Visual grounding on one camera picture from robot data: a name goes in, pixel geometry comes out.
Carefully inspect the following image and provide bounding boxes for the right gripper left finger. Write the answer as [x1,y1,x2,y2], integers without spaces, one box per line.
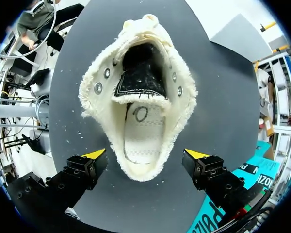
[6,148,108,212]

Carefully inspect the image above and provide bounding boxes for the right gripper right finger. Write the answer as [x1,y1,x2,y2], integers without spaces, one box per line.
[181,148,270,219]

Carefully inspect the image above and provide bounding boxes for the cream fuzzy shoe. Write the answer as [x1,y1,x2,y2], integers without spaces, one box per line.
[78,14,198,182]

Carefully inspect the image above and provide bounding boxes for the teal box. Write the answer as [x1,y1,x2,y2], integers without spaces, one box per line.
[186,142,282,233]

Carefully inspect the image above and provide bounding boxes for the person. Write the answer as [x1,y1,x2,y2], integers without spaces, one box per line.
[16,0,86,53]

